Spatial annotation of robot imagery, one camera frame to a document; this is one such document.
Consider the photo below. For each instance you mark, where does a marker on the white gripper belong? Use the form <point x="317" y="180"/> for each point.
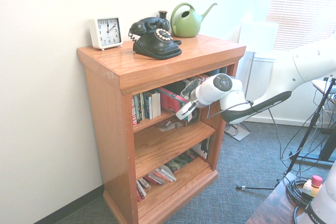
<point x="185" y="113"/>

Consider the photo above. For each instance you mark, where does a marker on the teal and red paperback book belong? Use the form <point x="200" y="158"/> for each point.
<point x="172" y="102"/>

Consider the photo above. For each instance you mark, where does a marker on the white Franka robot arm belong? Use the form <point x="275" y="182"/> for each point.
<point x="302" y="64"/>

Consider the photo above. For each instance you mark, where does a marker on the small wooden speaker box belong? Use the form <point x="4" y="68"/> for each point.
<point x="196" y="119"/>

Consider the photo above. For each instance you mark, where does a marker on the white paper card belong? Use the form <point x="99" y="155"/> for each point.
<point x="164" y="127"/>

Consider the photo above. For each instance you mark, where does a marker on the thick black cover book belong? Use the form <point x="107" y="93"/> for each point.
<point x="176" y="87"/>

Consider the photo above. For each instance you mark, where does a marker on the black white cover book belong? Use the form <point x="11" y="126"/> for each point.
<point x="202" y="149"/>

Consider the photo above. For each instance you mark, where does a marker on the dark spine paperback book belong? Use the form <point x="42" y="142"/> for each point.
<point x="144" y="106"/>

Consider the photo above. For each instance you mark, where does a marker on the green spine paperback book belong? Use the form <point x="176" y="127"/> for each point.
<point x="139" y="107"/>

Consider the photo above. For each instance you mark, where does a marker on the green cover book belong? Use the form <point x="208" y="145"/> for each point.
<point x="181" y="163"/>

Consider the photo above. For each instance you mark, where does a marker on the red white spine book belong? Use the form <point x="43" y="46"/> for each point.
<point x="134" y="110"/>

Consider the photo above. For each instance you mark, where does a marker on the wooden bookshelf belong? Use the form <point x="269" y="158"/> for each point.
<point x="157" y="64"/>

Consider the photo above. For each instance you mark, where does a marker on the white paperback with red marks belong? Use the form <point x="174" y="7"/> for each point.
<point x="168" y="172"/>

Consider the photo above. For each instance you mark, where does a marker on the orange spine paperback book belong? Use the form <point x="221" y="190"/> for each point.
<point x="157" y="178"/>

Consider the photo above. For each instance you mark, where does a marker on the black vintage rotary telephone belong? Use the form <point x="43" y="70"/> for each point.
<point x="155" y="45"/>

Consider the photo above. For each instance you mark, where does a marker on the white cover paperback book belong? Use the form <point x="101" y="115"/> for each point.
<point x="144" y="183"/>

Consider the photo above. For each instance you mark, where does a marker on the green plastic watering can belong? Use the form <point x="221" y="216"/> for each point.
<point x="185" y="26"/>

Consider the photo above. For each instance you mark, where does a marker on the red spine paperback book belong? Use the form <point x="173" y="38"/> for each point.
<point x="140" y="194"/>

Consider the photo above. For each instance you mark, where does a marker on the black ceramic vase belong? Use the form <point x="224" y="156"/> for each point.
<point x="162" y="15"/>

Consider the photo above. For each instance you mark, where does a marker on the white shade floor lamp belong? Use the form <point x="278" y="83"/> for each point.
<point x="258" y="36"/>

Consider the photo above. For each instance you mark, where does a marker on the white square alarm clock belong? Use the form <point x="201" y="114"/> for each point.
<point x="107" y="33"/>

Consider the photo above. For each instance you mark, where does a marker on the dark wooden table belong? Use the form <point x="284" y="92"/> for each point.
<point x="275" y="205"/>

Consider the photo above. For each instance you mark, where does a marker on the yellow emergency stop button box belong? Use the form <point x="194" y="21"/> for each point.
<point x="312" y="188"/>

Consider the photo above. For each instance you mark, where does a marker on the white window blinds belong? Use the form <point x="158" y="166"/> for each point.
<point x="302" y="11"/>

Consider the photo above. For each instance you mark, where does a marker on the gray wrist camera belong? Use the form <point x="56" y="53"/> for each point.
<point x="189" y="89"/>

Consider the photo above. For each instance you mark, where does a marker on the black camera tripod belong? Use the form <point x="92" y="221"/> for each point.
<point x="239" y="187"/>

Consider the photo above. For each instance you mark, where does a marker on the black frame standing desk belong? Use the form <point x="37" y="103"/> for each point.
<point x="328" y="145"/>

